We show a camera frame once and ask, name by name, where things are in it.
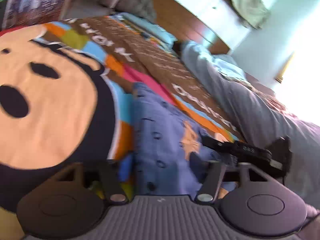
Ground light blue pillow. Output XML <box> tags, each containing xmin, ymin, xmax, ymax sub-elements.
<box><xmin>118</xmin><ymin>12</ymin><xmax>177</xmax><ymax>48</ymax></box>

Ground bicycle print wardrobe curtain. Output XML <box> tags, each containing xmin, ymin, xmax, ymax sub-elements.
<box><xmin>1</xmin><ymin>0</ymin><xmax>71</xmax><ymax>30</ymax></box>

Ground colourful cartoon bed blanket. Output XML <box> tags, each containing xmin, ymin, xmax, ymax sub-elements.
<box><xmin>1</xmin><ymin>16</ymin><xmax>242</xmax><ymax>239</ymax></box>

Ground beige hanging cloth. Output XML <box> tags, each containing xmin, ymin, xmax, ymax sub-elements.
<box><xmin>230</xmin><ymin>0</ymin><xmax>270</xmax><ymax>29</ymax></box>

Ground blue printed pants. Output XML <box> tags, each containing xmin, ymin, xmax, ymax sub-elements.
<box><xmin>131</xmin><ymin>81</ymin><xmax>238</xmax><ymax>198</ymax></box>

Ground white wardrobe cabinet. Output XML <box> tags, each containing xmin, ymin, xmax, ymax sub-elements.
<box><xmin>150</xmin><ymin>0</ymin><xmax>283</xmax><ymax>55</ymax></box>

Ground wooden bed headboard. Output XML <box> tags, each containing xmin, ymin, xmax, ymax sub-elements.
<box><xmin>153</xmin><ymin>0</ymin><xmax>231</xmax><ymax>54</ymax></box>

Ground grey crumpled duvet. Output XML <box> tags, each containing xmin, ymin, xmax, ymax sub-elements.
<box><xmin>176</xmin><ymin>41</ymin><xmax>319</xmax><ymax>207</ymax></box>

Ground grey bedside cabinet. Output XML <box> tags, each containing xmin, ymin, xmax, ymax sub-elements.
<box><xmin>59</xmin><ymin>0</ymin><xmax>114</xmax><ymax>20</ymax></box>

